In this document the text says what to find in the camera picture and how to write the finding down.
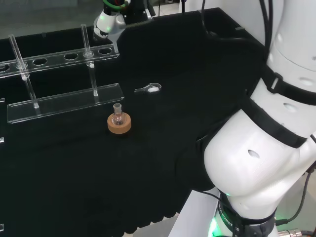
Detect black cable with plug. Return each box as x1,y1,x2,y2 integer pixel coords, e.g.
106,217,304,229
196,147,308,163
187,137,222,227
276,167,316,226

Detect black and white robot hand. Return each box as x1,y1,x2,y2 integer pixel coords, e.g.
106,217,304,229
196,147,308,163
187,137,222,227
93,0,155,41

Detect clear plastic funnel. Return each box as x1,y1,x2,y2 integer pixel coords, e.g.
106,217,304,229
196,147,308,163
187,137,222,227
108,24,124,54

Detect black cloth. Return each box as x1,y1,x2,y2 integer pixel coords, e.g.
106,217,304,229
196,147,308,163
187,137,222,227
0,7,272,235

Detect cork ring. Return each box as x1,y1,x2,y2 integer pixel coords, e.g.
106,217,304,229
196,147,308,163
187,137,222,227
107,112,132,135

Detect thick black cable bundle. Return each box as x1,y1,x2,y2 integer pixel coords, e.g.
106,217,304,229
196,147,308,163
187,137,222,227
258,0,275,51

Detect thin black cable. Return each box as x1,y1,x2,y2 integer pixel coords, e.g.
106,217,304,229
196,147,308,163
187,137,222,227
200,0,269,50

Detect clear round-bottom flask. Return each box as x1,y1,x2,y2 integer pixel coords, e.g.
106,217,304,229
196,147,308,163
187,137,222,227
111,103,125,125

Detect clear acrylic funnel stand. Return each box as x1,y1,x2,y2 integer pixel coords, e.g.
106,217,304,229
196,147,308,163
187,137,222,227
0,23,125,124

